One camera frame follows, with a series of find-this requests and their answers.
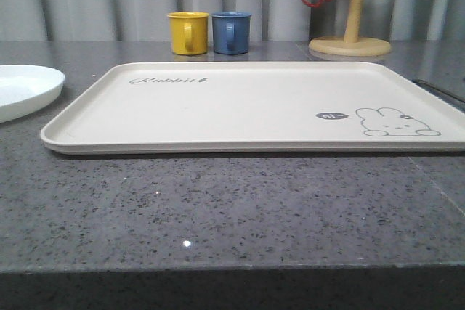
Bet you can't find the white round plate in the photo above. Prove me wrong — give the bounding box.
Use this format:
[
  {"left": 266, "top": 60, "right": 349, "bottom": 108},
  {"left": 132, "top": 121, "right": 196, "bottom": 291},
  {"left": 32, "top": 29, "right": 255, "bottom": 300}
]
[{"left": 1, "top": 65, "right": 65, "bottom": 123}]

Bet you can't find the silver metal fork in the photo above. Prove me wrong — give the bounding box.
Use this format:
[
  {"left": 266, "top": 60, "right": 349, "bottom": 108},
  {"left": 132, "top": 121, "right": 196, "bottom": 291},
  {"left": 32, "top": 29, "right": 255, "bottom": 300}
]
[{"left": 412, "top": 79, "right": 464, "bottom": 112}]

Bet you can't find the beige rabbit print tray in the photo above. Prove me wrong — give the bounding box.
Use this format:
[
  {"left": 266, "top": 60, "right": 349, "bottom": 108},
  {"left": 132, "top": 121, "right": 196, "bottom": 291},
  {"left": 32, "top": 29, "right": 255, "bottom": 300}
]
[{"left": 41, "top": 62, "right": 464, "bottom": 154}]

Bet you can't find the blue enamel mug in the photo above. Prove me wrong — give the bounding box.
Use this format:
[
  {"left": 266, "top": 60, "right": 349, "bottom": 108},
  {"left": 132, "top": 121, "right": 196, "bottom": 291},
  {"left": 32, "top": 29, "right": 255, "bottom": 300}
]
[{"left": 211, "top": 12, "right": 251, "bottom": 55}]

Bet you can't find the yellow enamel mug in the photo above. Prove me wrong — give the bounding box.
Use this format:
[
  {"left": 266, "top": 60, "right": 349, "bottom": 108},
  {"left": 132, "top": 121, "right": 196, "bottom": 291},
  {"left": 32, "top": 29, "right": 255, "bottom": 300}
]
[{"left": 168, "top": 12, "right": 209, "bottom": 55}]

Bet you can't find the wooden mug tree stand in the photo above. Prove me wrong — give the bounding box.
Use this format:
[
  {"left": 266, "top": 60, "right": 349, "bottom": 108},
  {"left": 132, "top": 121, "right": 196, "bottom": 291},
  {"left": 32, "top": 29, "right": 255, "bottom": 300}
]
[{"left": 309, "top": 0, "right": 392, "bottom": 57}]

